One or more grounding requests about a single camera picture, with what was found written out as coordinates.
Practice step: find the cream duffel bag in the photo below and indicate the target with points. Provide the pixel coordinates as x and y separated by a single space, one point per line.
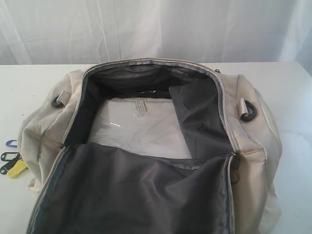
226 187

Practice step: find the white plastic-wrapped package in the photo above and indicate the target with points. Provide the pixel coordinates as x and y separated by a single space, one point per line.
144 126

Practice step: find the yellow key tag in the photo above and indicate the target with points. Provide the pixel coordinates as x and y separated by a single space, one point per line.
17 169

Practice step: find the black key tag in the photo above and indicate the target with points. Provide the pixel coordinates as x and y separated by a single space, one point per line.
10 157
5 168

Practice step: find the white backdrop curtain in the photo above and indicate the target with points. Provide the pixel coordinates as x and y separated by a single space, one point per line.
95 31

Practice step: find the blue key tag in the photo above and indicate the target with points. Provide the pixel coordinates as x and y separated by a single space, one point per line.
11 143

